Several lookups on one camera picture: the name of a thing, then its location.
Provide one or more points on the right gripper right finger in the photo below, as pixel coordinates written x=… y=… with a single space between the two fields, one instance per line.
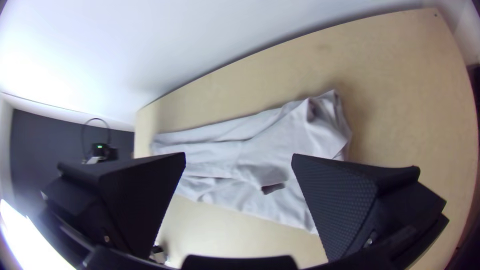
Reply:
x=345 y=202

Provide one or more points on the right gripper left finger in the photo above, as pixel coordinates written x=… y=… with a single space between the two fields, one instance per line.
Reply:
x=123 y=195

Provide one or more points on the grey t-shirt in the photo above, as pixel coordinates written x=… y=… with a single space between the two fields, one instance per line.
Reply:
x=262 y=146

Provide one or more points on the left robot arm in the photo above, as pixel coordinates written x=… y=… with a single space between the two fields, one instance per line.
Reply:
x=100 y=152

